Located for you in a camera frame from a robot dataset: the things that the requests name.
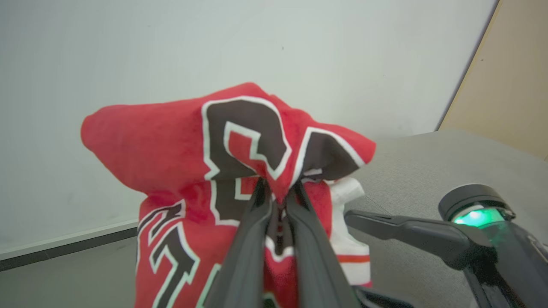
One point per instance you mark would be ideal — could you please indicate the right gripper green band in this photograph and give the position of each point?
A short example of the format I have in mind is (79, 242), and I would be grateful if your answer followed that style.
(505, 252)

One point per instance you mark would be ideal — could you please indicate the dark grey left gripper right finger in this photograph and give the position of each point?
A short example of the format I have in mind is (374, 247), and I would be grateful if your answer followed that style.
(312, 261)

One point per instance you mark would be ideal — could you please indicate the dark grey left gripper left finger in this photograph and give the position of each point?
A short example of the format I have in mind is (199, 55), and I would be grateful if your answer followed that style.
(244, 261)

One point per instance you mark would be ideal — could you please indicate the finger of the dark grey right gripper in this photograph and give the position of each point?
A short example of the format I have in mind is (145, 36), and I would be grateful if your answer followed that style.
(381, 300)

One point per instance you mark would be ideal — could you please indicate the red basketball jersey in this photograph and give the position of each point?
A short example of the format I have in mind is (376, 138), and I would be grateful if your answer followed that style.
(171, 145)

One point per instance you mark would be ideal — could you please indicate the grey fabric sofa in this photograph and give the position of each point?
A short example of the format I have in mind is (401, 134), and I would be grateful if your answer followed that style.
(428, 171)

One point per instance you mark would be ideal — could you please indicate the dark grey baseboard strip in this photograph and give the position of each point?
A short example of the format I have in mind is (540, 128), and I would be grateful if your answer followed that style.
(64, 246)

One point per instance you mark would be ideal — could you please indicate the beige wooden panel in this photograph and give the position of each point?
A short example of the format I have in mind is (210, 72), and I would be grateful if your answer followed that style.
(505, 77)

